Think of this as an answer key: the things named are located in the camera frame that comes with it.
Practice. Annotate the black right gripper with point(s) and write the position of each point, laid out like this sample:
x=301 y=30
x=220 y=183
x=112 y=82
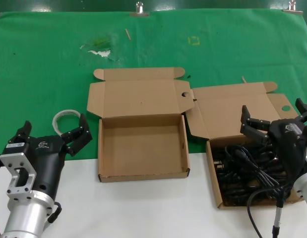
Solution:
x=289 y=143

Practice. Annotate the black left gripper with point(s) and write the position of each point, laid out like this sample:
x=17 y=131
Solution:
x=47 y=163

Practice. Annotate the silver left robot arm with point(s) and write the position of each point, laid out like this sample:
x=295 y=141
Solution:
x=26 y=218

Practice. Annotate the cardboard box with oval hole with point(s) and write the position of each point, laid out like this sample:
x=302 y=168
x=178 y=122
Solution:
x=230 y=109

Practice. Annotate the cardboard box with round hole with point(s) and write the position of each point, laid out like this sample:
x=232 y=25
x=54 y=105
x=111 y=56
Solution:
x=143 y=153

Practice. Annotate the clear tape roll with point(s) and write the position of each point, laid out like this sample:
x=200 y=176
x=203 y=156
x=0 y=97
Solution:
x=66 y=111

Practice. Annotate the short wooden stick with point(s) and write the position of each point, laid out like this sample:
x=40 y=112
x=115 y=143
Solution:
x=243 y=79

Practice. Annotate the green table cloth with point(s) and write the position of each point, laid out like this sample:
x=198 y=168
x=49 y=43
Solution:
x=44 y=74

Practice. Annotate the silver binder clip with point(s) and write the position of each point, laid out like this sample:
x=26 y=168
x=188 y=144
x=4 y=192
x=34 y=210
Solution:
x=293 y=11
x=139 y=13

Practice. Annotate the long wooden stick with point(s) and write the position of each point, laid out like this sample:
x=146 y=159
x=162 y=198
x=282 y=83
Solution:
x=128 y=34

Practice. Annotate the silver left wrist bracket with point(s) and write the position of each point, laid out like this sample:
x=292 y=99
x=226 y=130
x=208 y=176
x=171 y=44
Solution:
x=9 y=161

